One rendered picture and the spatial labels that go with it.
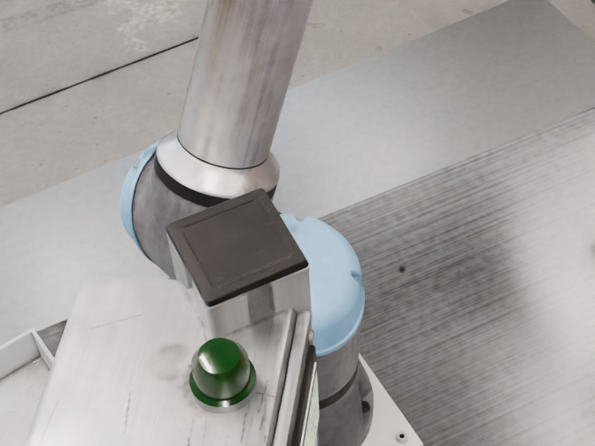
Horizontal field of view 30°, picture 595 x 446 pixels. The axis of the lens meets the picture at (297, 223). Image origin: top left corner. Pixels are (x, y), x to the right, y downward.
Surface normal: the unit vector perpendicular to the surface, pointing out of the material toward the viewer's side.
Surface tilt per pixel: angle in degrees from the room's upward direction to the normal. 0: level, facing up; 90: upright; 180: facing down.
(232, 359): 14
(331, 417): 72
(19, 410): 0
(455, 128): 0
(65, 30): 0
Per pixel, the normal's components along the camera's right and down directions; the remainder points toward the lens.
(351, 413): 0.75, 0.24
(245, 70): 0.00, 0.58
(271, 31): 0.29, 0.61
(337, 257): 0.08, -0.58
